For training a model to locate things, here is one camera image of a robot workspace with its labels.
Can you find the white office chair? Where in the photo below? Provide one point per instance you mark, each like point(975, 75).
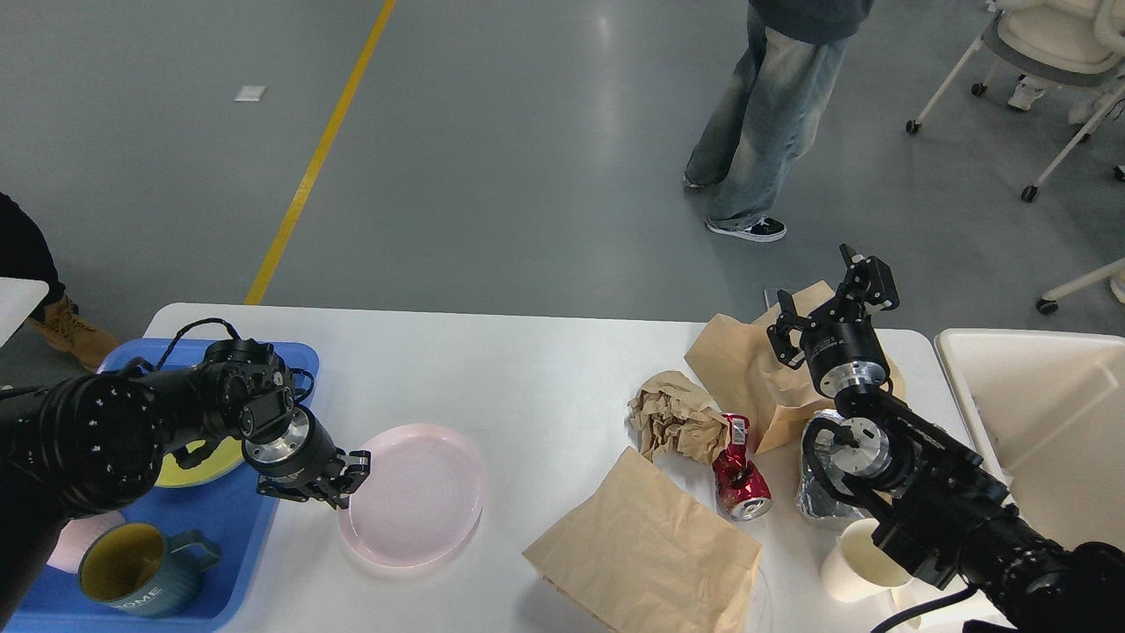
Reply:
point(1075, 44)

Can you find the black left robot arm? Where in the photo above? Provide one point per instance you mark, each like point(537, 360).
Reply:
point(95, 444)

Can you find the blue plastic tray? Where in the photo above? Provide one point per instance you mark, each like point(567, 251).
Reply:
point(228, 511)

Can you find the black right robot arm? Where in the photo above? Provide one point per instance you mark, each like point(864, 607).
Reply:
point(939, 514)

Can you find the white table corner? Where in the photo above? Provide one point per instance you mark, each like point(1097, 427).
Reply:
point(18, 299)

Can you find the crumpled brown paper ball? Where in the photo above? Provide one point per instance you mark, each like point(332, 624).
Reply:
point(671, 412)

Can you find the teal mug yellow inside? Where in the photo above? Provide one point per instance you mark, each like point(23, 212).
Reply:
point(137, 569)

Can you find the white paper scrap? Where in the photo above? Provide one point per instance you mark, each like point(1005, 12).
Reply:
point(250, 93)

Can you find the crushed red soda can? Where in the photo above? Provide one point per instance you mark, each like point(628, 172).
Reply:
point(742, 493)

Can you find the white chair leg caster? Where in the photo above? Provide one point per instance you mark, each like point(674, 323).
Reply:
point(1112, 273)

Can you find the brown paper bag rear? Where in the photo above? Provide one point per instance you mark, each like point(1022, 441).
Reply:
point(737, 366)

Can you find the person in jeans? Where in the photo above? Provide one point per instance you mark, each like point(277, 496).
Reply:
point(769, 114)

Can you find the silver foil wrapper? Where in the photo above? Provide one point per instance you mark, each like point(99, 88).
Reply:
point(816, 504)

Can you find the flat brown paper bag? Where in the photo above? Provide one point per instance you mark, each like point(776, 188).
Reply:
point(642, 555)

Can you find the pink plate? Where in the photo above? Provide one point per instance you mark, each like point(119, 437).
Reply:
point(421, 501)

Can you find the pink mug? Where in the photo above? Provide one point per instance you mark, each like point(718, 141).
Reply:
point(78, 536)

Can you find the yellow plate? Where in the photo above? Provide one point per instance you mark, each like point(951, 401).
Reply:
point(222, 461)

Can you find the white plastic bin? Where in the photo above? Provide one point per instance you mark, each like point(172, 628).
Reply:
point(1046, 412)

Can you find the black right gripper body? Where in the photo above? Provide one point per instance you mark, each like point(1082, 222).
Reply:
point(841, 355)

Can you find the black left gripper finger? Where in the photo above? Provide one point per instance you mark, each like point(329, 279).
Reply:
point(313, 490)
point(347, 472)

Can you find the tan work boot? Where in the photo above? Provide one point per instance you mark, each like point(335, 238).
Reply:
point(61, 325)

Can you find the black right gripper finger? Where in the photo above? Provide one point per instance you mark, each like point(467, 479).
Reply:
point(788, 320)
point(868, 286)

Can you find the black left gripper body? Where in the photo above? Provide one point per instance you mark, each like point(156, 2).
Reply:
point(304, 459)

